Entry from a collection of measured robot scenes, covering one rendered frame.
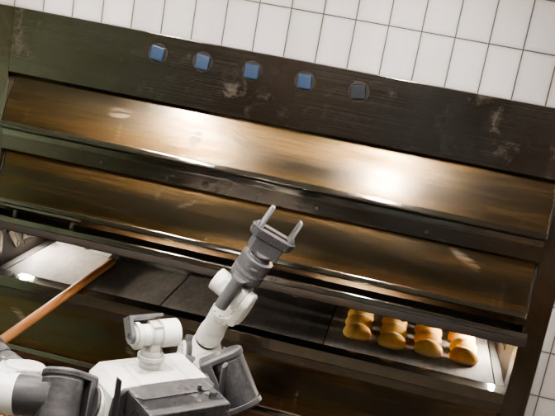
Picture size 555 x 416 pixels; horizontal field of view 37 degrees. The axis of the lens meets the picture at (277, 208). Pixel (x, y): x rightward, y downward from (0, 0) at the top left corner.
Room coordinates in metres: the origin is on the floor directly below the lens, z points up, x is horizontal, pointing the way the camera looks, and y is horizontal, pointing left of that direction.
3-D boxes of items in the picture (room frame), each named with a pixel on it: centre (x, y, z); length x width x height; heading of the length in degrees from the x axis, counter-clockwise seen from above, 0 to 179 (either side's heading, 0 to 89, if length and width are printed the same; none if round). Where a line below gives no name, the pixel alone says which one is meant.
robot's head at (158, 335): (1.80, 0.23, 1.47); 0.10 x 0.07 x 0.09; 127
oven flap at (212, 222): (2.63, 0.06, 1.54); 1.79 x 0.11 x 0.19; 82
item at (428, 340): (2.98, -0.57, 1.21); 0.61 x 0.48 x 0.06; 172
